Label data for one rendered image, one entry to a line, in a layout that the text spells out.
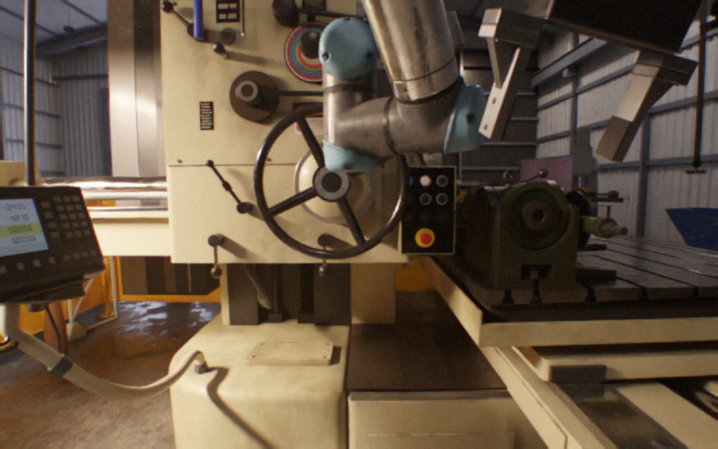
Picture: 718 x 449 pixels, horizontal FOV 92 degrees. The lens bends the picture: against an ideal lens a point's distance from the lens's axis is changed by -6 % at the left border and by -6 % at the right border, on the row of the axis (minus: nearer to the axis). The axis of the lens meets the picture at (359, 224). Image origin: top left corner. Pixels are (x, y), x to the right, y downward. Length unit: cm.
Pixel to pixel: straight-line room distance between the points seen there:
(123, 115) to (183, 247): 105
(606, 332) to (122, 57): 226
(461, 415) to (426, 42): 123
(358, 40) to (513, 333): 86
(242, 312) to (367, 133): 158
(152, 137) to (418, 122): 174
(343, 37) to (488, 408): 124
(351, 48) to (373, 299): 149
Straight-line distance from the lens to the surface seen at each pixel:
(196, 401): 150
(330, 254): 89
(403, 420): 140
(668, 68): 44
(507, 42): 35
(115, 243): 171
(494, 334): 110
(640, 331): 129
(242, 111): 116
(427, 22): 39
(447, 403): 138
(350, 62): 49
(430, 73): 41
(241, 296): 194
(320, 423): 141
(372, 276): 182
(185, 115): 125
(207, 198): 121
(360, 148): 49
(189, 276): 202
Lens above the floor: 129
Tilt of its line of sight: 6 degrees down
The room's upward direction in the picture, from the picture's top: straight up
